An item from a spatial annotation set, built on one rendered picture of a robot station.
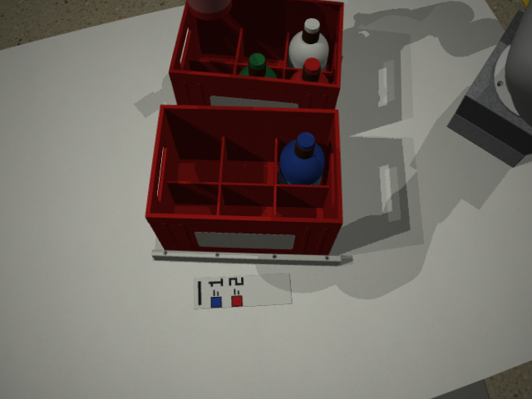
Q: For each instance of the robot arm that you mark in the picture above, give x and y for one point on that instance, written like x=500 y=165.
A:
x=513 y=70

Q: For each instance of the green bottle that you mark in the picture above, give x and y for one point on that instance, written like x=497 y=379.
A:
x=257 y=67

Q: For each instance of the white paper pick list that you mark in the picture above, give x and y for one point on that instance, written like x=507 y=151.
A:
x=242 y=291

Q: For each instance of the red crate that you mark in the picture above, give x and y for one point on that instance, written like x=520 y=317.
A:
x=266 y=26
x=185 y=215

